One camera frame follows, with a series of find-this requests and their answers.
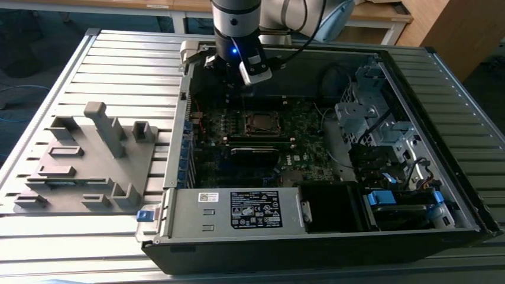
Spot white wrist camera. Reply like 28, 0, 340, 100
237, 52, 273, 87

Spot black graphics card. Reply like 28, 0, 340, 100
229, 147, 281, 169

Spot blue floor cable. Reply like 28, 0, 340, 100
0, 85, 52, 124

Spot wooden desk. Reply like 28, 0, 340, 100
0, 0, 414, 45

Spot grey power supply unit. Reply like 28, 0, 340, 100
168, 186, 309, 237

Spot green RAM stick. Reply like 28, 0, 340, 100
45, 180, 86, 188

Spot grey case handle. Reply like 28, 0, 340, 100
178, 40, 209, 65

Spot coloured power wires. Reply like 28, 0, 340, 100
417, 174, 441, 192

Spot grey parts rack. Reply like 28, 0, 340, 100
13, 101, 160, 214

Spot black wire bundle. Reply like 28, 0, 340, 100
349, 144, 396, 181

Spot CPU socket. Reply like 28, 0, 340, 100
242, 111, 285, 137

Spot green motherboard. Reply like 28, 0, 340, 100
185, 94, 358, 189

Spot black PC case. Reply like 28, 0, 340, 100
133, 40, 503, 276

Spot wooden cabinet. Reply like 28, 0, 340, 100
396, 0, 505, 82

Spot silver metal drive cage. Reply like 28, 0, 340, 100
333, 56, 425, 166

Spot grey slanted plate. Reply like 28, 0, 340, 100
322, 121, 358, 182

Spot small chipset heatsink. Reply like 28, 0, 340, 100
281, 170, 305, 183

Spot hard disk in blue carrier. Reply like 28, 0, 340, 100
365, 190, 446, 231

